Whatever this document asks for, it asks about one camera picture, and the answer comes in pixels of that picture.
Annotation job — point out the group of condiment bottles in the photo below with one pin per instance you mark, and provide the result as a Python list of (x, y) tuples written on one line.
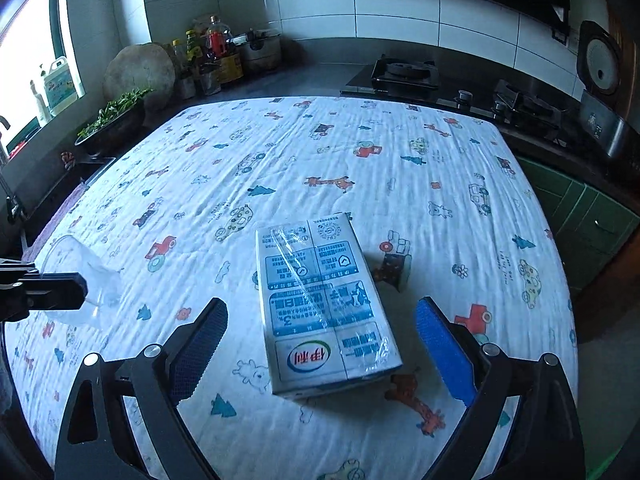
[(220, 55)]

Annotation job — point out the dark rice cooker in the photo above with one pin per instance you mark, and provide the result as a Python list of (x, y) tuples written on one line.
[(600, 120)]

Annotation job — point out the green kitchen cabinet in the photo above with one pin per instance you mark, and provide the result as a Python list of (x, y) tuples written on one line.
[(590, 210)]

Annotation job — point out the blue white milk carton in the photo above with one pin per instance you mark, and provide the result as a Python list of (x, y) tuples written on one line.
[(320, 310)]

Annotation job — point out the clear plastic cup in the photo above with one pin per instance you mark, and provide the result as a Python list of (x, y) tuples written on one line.
[(95, 270)]

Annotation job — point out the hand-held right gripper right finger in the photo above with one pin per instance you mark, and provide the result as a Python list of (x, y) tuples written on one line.
[(445, 345)]

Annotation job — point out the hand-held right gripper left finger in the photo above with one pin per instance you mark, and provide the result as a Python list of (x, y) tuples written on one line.
[(200, 345)]

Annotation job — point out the round wooden chopping board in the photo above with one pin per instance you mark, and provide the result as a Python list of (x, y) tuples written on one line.
[(140, 75)]

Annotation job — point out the cartoon print white tablecloth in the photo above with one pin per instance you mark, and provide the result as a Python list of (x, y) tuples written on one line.
[(350, 150)]

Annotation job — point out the black pan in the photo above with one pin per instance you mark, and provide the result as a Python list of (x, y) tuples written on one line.
[(110, 135)]

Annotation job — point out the white detergent jug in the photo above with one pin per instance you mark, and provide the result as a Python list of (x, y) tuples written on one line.
[(59, 87)]

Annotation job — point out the white spray bottle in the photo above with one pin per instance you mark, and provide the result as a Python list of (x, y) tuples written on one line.
[(39, 105)]

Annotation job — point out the black gas stove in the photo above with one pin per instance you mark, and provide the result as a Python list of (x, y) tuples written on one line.
[(395, 77)]

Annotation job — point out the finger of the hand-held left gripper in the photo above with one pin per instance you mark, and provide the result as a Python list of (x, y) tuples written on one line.
[(60, 290)]

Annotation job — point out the tray of green vegetables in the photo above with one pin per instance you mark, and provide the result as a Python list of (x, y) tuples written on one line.
[(112, 110)]

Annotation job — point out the steel pot with lid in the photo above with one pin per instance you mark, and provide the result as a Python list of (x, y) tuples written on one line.
[(257, 55)]

